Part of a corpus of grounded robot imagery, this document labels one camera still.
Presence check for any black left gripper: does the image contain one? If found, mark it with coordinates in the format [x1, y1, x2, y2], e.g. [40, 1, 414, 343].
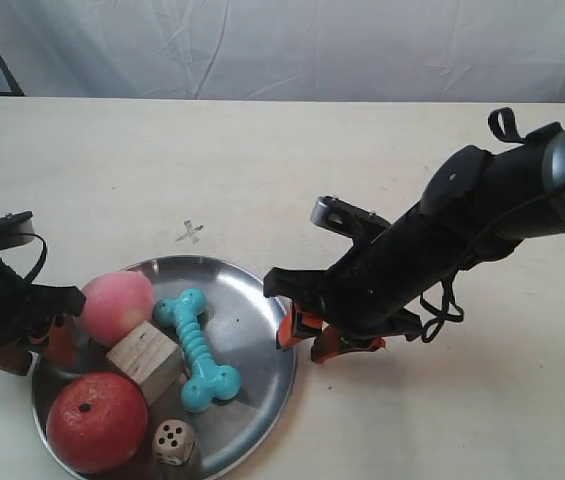
[0, 211, 86, 375]

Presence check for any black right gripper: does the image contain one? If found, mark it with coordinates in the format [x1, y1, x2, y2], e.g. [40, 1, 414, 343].
[263, 196, 463, 364]

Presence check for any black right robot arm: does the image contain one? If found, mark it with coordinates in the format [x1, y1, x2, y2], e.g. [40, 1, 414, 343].
[263, 107, 565, 363]

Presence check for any red toy orange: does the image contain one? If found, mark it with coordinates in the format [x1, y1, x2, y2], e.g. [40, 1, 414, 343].
[46, 372, 148, 474]

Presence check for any pink toy peach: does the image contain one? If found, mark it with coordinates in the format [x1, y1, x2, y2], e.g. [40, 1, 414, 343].
[77, 271, 154, 347]

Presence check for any wooden cube block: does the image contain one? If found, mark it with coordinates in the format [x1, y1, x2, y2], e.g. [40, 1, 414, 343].
[106, 322, 184, 405]

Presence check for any teal bone toy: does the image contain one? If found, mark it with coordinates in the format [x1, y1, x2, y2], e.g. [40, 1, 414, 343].
[153, 288, 242, 413]

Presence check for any small wooden die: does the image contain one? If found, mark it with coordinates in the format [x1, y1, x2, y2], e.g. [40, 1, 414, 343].
[152, 419, 196, 466]

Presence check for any white backdrop curtain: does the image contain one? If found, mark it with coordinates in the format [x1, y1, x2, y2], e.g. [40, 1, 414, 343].
[0, 1, 565, 102]

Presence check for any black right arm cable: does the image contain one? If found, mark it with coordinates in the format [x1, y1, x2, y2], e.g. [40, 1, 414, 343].
[419, 189, 553, 344]

